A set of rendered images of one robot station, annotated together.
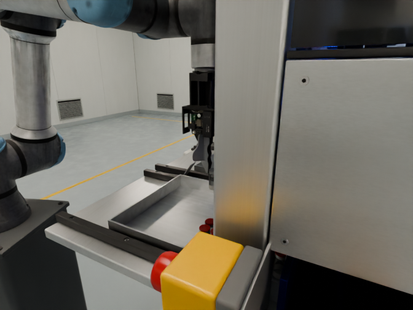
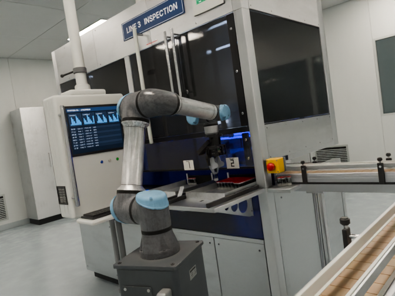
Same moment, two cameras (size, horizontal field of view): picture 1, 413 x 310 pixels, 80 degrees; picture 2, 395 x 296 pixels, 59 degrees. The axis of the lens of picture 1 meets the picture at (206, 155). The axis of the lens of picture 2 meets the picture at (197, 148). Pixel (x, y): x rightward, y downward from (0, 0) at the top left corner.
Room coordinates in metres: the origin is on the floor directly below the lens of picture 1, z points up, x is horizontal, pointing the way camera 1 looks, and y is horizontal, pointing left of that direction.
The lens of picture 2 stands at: (0.06, 1.79, 1.23)
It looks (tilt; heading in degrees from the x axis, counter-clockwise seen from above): 3 degrees down; 286
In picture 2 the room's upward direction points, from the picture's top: 8 degrees counter-clockwise
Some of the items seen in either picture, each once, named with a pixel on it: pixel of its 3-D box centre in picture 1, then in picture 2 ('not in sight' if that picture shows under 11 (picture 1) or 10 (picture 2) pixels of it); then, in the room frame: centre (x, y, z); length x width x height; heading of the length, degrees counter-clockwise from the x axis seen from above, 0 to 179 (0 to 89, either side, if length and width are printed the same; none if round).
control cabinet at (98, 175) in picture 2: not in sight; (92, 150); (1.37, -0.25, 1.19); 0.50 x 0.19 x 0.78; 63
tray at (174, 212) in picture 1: (213, 217); (225, 188); (0.46, -0.02, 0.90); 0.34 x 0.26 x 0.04; 63
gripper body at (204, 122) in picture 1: (209, 104); (214, 145); (0.48, -0.01, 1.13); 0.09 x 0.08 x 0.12; 153
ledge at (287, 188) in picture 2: not in sight; (285, 187); (0.15, -0.04, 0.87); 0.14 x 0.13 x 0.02; 63
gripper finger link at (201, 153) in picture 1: (200, 154); (214, 165); (0.50, 0.01, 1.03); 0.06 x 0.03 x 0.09; 153
